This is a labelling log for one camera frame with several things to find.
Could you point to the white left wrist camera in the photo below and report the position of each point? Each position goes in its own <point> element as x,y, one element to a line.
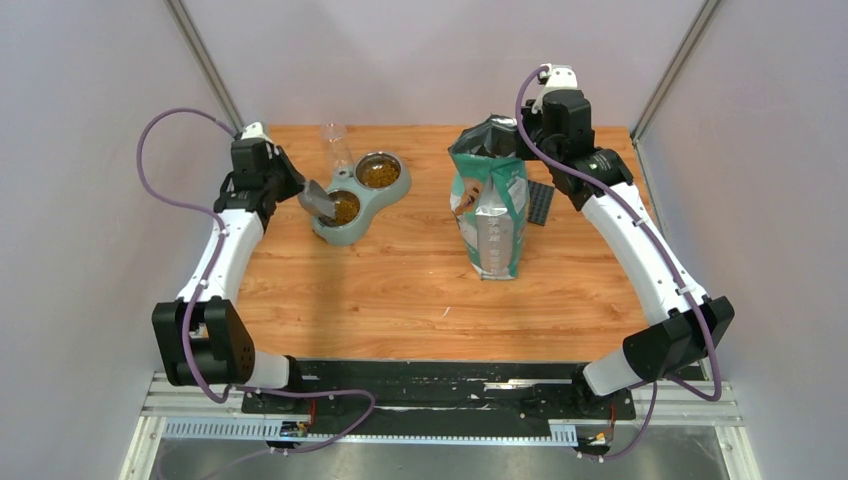
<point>255,130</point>

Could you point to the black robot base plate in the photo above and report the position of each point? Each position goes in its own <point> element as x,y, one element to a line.
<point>444,399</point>

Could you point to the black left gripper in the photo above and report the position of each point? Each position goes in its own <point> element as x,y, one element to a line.
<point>294,181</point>

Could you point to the dark grey building baseplate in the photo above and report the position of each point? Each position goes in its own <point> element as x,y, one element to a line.
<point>540,200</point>

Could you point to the green pet food bag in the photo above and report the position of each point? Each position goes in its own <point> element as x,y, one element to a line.
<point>490,196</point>

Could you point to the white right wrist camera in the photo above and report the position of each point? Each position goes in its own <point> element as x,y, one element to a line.
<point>553,78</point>

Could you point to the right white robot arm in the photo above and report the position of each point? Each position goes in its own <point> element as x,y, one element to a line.
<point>685,323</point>

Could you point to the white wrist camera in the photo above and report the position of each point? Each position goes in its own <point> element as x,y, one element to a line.
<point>255,130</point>
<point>553,78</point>

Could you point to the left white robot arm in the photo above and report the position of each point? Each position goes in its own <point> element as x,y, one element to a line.
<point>201,329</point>

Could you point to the teal double pet bowl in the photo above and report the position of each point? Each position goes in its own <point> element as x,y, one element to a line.
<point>371,201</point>

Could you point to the grey metal food scoop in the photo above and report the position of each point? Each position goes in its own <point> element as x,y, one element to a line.
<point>316,201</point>

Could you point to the brown pet food kibble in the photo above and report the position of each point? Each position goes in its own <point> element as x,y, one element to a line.
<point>378,176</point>

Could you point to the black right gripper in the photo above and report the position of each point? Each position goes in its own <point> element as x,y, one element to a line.
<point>530,119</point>

